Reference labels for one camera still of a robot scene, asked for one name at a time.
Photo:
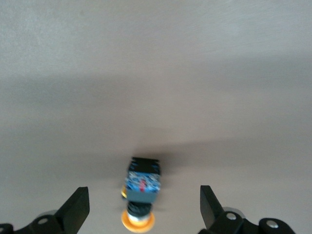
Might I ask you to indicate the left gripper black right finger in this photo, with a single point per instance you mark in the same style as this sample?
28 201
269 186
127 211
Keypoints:
219 219

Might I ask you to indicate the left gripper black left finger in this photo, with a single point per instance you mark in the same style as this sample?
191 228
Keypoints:
68 217

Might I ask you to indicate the yellow push button switch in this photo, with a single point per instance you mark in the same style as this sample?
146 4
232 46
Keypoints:
142 182

